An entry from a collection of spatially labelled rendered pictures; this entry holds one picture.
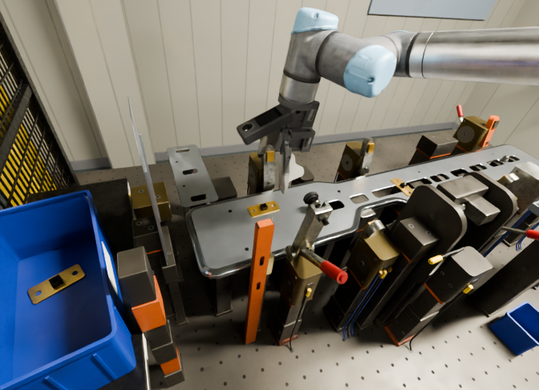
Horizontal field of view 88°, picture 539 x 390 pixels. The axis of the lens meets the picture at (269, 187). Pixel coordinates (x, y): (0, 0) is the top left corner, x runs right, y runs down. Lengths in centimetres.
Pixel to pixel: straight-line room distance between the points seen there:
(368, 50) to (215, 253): 50
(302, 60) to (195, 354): 76
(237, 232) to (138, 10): 178
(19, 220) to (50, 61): 180
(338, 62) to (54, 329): 64
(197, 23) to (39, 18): 90
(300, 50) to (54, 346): 63
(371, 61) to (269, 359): 75
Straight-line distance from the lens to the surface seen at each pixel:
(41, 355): 62
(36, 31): 235
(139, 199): 73
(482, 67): 56
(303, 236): 54
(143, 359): 56
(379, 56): 49
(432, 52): 57
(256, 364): 89
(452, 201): 71
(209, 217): 74
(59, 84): 244
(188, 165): 91
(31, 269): 72
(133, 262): 44
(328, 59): 51
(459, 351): 111
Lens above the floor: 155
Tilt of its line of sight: 41 degrees down
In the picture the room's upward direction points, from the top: 8 degrees clockwise
